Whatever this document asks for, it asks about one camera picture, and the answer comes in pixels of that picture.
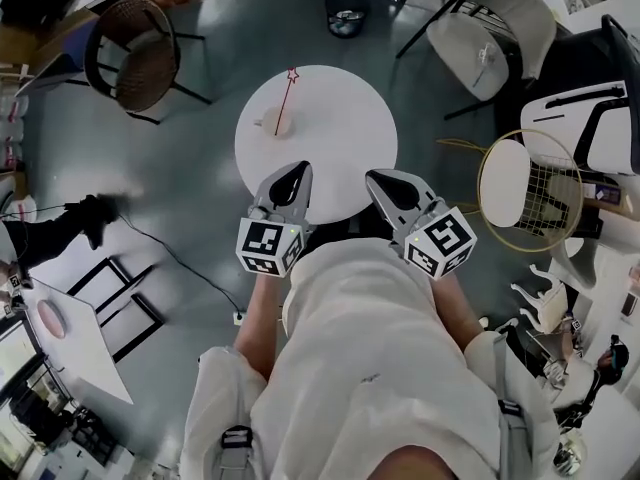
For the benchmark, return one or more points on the pink plate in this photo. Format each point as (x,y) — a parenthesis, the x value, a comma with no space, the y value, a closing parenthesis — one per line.
(51,319)

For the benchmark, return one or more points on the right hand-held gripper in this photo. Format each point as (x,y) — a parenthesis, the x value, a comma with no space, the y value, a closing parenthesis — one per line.
(442,243)

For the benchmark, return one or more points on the white and black chair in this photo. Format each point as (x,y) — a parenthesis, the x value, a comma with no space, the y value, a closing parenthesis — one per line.
(565,113)

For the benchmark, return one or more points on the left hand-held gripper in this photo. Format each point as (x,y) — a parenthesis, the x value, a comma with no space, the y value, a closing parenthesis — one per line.
(267,245)

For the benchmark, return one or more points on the person's left forearm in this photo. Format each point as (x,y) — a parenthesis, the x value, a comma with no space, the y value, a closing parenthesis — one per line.
(260,323)

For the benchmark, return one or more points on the white shell chair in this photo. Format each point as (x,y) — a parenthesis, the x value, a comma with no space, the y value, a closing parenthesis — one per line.
(470,48)

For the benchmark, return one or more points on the white horse figurine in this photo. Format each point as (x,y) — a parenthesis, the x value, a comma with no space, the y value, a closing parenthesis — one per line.
(547,303)

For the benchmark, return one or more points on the black round container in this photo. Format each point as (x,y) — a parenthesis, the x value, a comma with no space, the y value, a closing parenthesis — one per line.
(346,15)

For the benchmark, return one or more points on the person's white clothing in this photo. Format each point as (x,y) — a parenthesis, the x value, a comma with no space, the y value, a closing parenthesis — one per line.
(370,348)

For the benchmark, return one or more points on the person's right forearm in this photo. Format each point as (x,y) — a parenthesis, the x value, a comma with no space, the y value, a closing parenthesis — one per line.
(452,308)

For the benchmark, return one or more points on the white table with black frame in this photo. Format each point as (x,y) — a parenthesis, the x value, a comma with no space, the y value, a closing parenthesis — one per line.
(85,348)

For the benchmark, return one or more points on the white power socket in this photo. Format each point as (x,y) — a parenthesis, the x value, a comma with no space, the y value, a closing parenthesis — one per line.
(240,317)

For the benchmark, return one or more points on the white cup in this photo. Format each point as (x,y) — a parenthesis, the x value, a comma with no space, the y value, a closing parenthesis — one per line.
(270,120)

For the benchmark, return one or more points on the red star stick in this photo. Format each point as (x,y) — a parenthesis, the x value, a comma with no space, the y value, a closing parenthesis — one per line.
(285,102)

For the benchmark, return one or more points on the brown wicker chair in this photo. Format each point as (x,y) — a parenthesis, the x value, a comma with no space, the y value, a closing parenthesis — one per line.
(145,63)

